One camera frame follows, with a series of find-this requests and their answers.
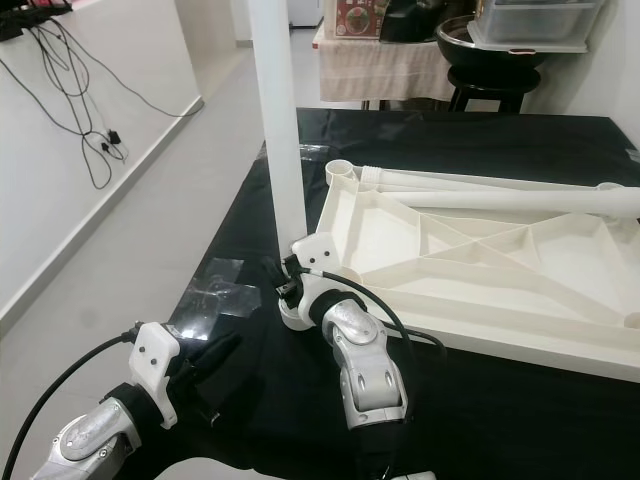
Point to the black power strip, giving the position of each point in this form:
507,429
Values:
25,8

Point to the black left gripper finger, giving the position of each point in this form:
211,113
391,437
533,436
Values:
226,354
202,356

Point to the red printed box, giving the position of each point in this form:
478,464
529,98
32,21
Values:
353,18

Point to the clear plastic storage box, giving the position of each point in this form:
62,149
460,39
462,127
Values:
540,22

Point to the black bag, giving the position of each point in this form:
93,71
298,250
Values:
410,20

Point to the white fridge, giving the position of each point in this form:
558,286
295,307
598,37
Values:
305,10

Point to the beige table cover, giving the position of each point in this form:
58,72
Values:
385,72

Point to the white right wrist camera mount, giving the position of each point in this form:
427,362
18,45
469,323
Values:
315,255

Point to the black plug adapter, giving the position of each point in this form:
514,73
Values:
112,138

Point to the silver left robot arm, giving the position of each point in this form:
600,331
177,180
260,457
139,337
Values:
90,445

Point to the clear tape patch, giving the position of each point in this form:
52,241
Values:
220,295
312,150

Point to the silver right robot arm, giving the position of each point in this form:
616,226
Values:
365,370

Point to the black metal bowl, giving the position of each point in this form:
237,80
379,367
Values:
490,55

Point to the black table cloth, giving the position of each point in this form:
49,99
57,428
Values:
250,410

